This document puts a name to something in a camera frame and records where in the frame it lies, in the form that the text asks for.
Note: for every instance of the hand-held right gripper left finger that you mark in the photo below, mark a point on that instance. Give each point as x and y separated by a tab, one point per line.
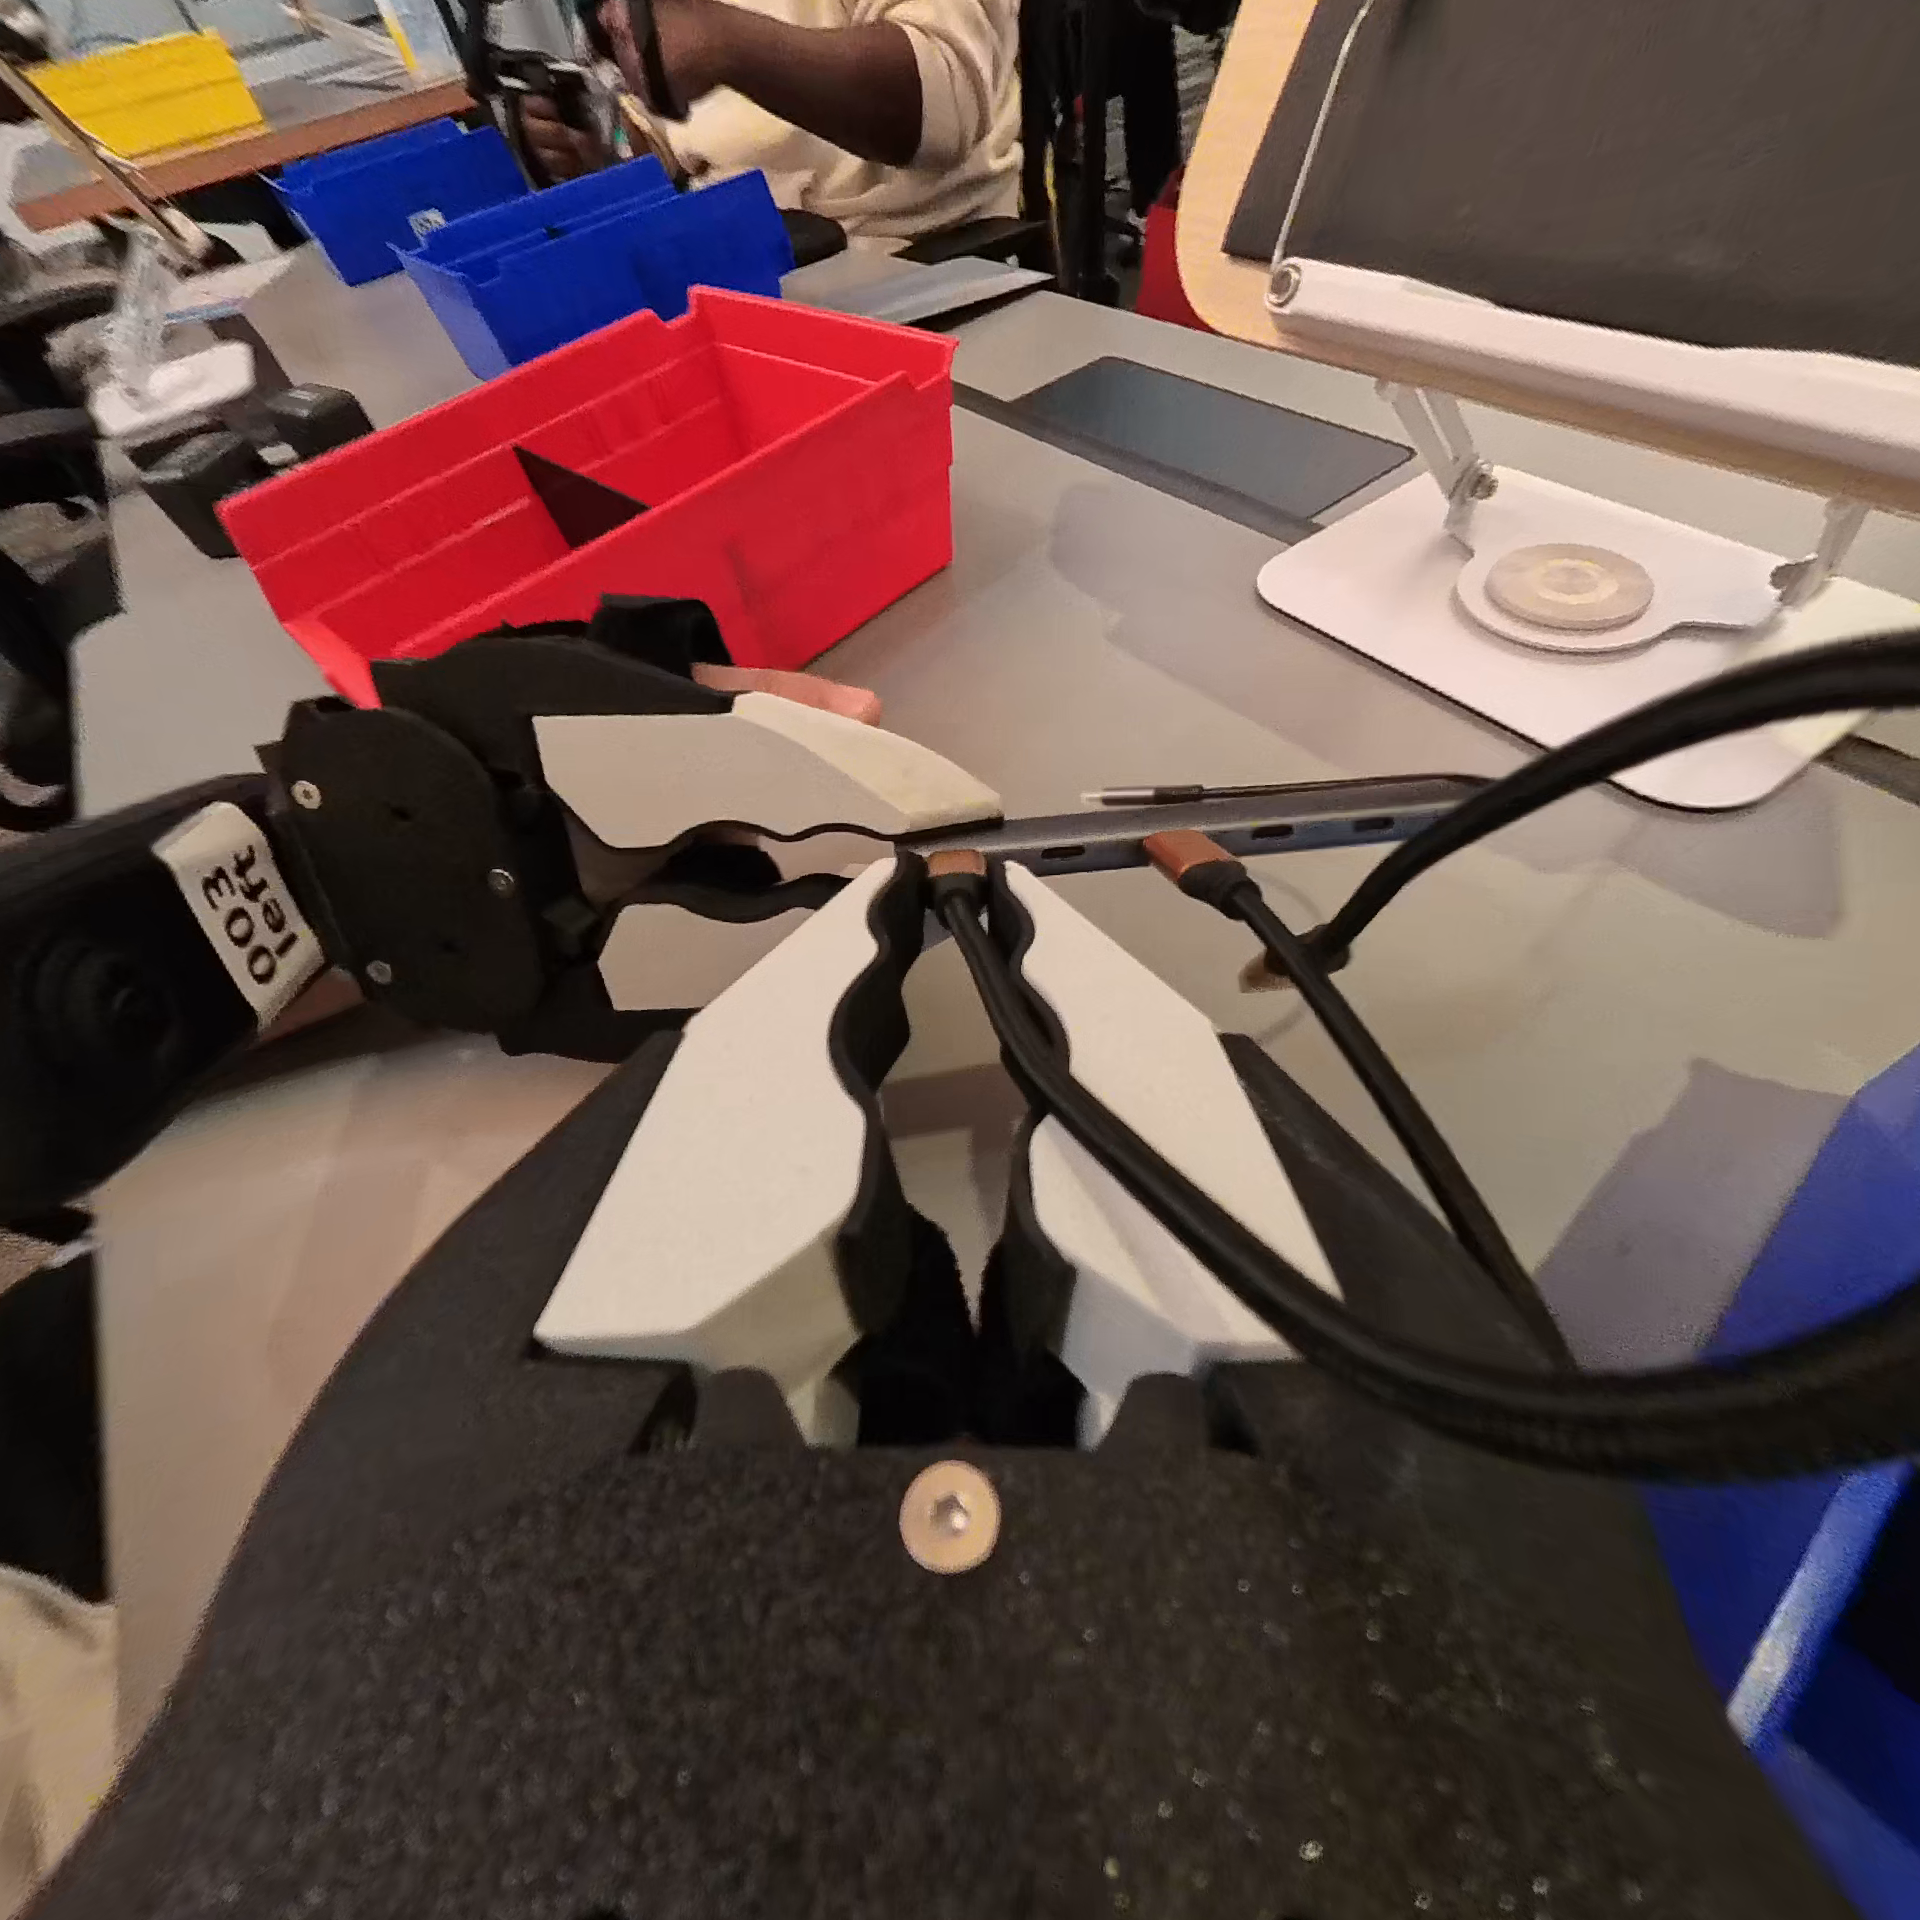
735	1171

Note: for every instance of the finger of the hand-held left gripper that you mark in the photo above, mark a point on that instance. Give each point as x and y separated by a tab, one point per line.
675	961
721	763

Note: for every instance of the grey desk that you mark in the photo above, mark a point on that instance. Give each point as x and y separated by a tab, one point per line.
1140	662

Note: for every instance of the large blue storage bin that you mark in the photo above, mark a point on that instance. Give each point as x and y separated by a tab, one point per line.
1828	1230

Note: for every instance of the yellow storage bin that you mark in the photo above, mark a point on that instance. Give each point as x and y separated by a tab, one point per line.
150	99

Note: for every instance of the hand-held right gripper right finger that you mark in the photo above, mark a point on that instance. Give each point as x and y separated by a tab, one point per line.
1154	1059

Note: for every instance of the small white stand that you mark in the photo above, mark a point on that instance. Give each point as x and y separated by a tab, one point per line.
166	382

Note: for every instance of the person's left hand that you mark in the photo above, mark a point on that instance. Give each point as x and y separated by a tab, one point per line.
819	696

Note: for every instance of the grey flat pouch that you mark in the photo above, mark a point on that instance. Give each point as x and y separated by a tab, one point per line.
914	283

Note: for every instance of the black power adapter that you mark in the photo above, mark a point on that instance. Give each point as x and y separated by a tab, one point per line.
201	494
322	424

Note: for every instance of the wooden table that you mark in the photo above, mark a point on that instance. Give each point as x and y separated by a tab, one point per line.
345	128

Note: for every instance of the red object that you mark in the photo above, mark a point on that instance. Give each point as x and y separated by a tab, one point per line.
1162	270

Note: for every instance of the grey USB hub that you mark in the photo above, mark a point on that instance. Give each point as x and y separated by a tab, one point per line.
1320	819

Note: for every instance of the red storage bin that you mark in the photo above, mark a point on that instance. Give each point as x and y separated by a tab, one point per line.
840	494

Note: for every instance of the person's beige clothing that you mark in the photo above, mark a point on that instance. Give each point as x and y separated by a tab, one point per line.
43	1723

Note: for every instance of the black board wooden rim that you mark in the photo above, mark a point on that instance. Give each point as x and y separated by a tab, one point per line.
1576	135

